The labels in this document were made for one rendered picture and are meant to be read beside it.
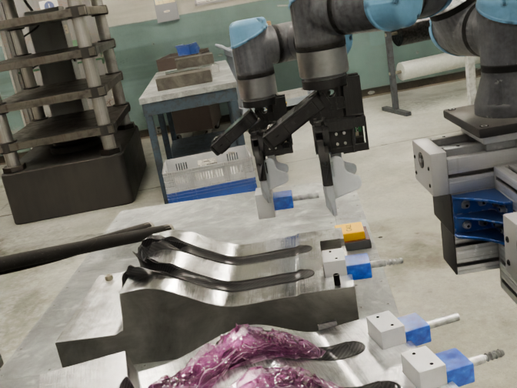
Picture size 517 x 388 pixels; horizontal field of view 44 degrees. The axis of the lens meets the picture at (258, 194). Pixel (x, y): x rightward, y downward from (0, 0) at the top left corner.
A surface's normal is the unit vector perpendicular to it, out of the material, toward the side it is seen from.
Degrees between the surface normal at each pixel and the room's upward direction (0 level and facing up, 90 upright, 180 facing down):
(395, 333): 90
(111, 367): 0
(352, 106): 90
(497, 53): 90
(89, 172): 90
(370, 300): 0
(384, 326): 0
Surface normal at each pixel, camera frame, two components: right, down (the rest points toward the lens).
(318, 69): -0.22, 0.33
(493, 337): -0.17, -0.94
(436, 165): 0.03, 0.29
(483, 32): -0.94, 0.24
